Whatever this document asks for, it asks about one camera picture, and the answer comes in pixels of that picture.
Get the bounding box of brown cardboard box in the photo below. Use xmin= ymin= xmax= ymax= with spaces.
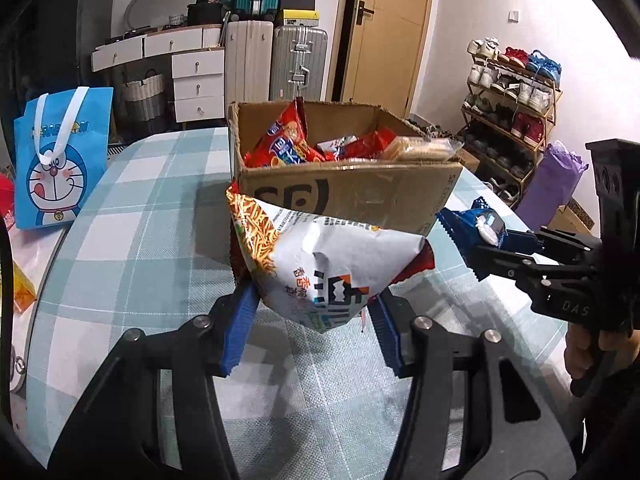
xmin=228 ymin=101 xmax=463 ymax=235

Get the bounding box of clear wrapped cracker pack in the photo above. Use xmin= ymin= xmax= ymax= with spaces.
xmin=381 ymin=136 xmax=463 ymax=162

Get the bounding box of beige suitcase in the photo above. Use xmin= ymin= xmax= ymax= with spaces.
xmin=224 ymin=21 xmax=273 ymax=113

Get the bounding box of wooden door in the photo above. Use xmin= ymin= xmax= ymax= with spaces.
xmin=329 ymin=0 xmax=432 ymax=117

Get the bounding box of purple gift bag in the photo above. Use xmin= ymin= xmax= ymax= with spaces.
xmin=515 ymin=141 xmax=589 ymax=231

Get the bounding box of red chili snack packet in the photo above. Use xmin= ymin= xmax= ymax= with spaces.
xmin=336 ymin=128 xmax=396 ymax=160

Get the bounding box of black refrigerator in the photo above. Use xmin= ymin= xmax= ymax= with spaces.
xmin=34 ymin=0 xmax=113 ymax=93

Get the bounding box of silver suitcase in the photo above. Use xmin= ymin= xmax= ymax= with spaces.
xmin=269 ymin=25 xmax=328 ymax=101

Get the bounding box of white orange noodle snack bag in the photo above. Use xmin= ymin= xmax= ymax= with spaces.
xmin=226 ymin=184 xmax=435 ymax=333

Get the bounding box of white drawer desk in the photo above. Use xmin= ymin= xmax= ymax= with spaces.
xmin=90 ymin=23 xmax=227 ymax=124

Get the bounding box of right hand on gripper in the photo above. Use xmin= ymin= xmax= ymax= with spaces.
xmin=564 ymin=323 xmax=640 ymax=379

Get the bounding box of white purple snack bag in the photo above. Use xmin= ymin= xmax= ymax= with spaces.
xmin=316 ymin=136 xmax=357 ymax=160

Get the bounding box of wooden shoe rack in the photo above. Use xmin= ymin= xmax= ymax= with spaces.
xmin=459 ymin=37 xmax=562 ymax=208

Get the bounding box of woven laundry basket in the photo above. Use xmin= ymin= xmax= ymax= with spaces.
xmin=122 ymin=68 xmax=167 ymax=136

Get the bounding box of red gift bag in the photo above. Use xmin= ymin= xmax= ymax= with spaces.
xmin=0 ymin=174 xmax=15 ymax=230

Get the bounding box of small cardboard box on floor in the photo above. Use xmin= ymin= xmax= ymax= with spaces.
xmin=548 ymin=198 xmax=594 ymax=234

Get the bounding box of teal plaid tablecloth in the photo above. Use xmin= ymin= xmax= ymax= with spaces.
xmin=23 ymin=128 xmax=580 ymax=479

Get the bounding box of blue doraemon tote bag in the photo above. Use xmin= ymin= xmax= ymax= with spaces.
xmin=14 ymin=87 xmax=114 ymax=230

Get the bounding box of yellow drink carton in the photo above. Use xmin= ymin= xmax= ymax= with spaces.
xmin=13 ymin=262 xmax=37 ymax=314

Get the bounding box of blue oreo cookie packet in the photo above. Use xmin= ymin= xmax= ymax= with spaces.
xmin=436 ymin=196 xmax=506 ymax=259

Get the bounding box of red biscuit snack bag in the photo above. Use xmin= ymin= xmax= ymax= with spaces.
xmin=243 ymin=98 xmax=326 ymax=168

